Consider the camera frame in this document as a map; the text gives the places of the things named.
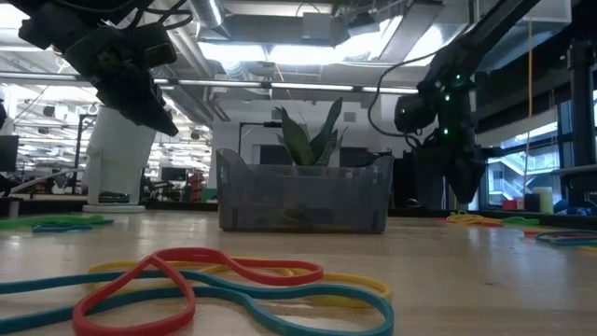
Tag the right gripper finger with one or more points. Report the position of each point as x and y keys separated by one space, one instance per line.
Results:
x=466 y=184

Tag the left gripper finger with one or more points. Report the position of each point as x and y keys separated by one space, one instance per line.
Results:
x=135 y=100

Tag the yellow rubber band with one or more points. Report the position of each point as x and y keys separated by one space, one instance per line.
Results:
x=466 y=218
x=359 y=281

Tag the red rubber band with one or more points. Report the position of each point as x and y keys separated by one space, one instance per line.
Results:
x=196 y=254
x=541 y=233
x=490 y=224

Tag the green rubber band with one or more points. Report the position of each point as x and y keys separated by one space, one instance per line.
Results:
x=46 y=220
x=520 y=220

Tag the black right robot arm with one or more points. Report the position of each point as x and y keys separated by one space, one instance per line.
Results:
x=448 y=93

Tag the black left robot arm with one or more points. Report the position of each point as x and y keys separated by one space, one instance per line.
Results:
x=42 y=23

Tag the grey translucent plastic bin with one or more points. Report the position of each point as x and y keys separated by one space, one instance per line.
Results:
x=261 y=200

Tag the small red box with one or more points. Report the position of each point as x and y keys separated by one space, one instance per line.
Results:
x=509 y=205

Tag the white cup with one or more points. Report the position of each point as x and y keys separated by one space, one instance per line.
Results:
x=543 y=200

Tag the black building column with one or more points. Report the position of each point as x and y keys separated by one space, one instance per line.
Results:
x=580 y=116

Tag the black computer monitor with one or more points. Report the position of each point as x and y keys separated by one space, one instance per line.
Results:
x=8 y=154

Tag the potted green snake plant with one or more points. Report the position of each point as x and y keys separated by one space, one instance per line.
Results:
x=303 y=140

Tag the long ceiling tube light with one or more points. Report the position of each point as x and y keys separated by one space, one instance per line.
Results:
x=303 y=86

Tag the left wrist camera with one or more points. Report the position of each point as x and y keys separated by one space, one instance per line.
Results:
x=161 y=46

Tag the black aluminium table frame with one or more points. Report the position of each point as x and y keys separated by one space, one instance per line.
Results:
x=177 y=205

